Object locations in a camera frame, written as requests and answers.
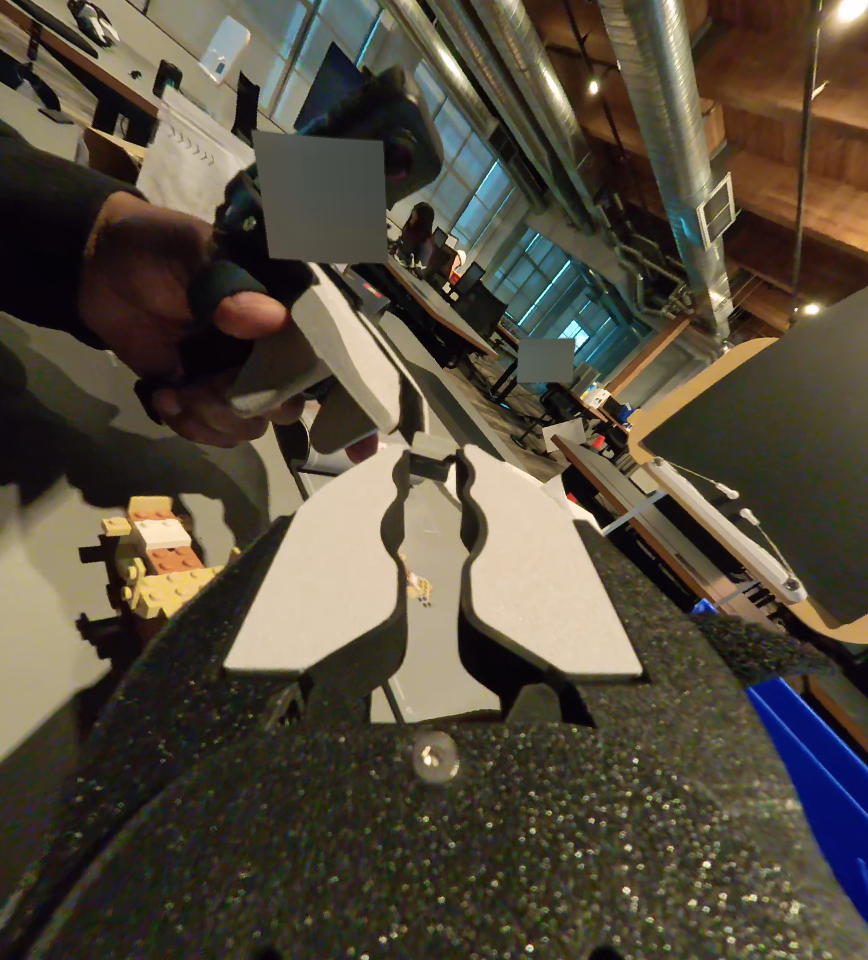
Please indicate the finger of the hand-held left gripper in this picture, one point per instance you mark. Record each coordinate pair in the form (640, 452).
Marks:
(276, 367)
(359, 352)

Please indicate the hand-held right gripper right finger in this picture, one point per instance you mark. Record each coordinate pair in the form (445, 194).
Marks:
(546, 592)

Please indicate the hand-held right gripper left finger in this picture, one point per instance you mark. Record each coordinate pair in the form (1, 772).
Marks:
(321, 592)

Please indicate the grey instruction booklet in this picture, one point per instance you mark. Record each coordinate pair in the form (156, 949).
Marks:
(441, 645)

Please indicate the small black toy brick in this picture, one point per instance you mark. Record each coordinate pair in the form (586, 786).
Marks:
(432, 466)

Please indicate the brown yellow toy brick model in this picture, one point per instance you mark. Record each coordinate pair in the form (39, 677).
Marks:
(163, 570)

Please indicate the blue plastic bin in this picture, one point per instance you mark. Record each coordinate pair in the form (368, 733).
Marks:
(839, 787)

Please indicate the person's left forearm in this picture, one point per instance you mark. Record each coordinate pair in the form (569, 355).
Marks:
(13, 225)

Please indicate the wood-edged grey desk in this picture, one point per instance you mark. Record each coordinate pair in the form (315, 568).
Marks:
(606, 469)

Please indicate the person's left hand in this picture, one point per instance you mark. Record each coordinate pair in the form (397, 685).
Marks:
(141, 285)

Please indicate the black computer monitor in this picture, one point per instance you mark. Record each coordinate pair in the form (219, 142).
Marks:
(325, 90)

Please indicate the black wood-edged divider panel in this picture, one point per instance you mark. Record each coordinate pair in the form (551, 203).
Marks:
(794, 450)

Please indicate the silver ventilation duct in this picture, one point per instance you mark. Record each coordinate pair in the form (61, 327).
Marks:
(659, 112)

